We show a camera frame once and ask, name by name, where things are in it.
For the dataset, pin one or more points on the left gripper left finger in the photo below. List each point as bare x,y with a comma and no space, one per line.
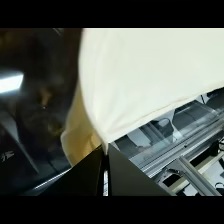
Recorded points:
80,178

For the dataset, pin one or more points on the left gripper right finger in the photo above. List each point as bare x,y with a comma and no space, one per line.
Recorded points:
130,180

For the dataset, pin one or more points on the cream shirt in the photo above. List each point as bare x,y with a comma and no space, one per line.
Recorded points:
143,76

